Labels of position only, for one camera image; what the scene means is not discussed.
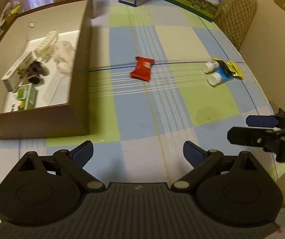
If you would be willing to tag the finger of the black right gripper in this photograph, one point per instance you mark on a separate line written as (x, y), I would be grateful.
(272, 121)
(266, 139)

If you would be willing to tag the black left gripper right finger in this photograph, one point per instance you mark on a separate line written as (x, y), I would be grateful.
(203, 163)

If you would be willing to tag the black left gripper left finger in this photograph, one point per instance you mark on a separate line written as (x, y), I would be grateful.
(73, 162)

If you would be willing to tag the yellow snack packet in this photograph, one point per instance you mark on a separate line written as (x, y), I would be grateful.
(230, 68)

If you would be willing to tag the green white medicine box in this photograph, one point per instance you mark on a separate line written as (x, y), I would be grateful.
(24, 98)

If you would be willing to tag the long white ointment box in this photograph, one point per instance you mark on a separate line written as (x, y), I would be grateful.
(14, 75)

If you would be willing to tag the red snack packet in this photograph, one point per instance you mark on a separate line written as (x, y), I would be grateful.
(142, 70)

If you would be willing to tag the white knitted cloth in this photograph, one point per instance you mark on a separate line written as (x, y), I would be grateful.
(63, 56)

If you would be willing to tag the white plastic hair claw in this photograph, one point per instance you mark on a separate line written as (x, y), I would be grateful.
(45, 49)

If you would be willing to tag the blue tube white cap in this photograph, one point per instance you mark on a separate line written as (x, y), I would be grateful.
(218, 77)

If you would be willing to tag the large brown cardboard box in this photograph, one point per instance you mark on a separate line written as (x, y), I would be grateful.
(67, 113)

